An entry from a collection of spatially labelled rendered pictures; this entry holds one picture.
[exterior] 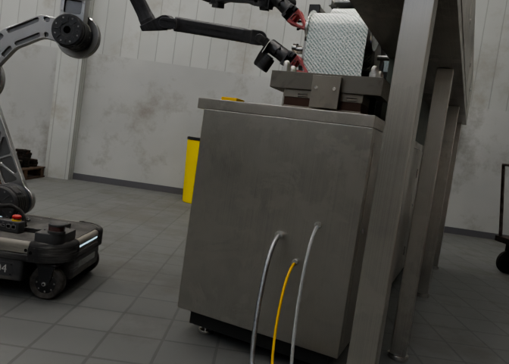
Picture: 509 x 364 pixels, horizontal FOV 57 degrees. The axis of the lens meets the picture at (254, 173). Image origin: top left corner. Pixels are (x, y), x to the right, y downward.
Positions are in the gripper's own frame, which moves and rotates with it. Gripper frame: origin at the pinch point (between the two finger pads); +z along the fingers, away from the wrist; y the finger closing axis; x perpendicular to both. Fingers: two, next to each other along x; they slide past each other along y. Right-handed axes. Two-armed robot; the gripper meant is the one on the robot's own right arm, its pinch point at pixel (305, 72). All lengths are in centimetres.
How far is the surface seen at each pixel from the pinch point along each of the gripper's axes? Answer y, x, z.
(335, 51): 0.3, 13.1, 5.0
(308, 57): 0.3, 5.3, -2.8
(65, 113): -247, -220, -324
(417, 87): 77, 13, 53
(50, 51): -247, -174, -395
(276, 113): 25.9, -16.2, 10.5
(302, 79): 20.0, -1.9, 8.6
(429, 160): -13, 1, 57
